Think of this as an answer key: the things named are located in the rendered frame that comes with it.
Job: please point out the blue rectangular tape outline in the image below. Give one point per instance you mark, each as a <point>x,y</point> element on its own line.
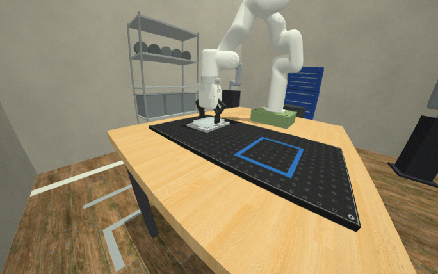
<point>290,171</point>

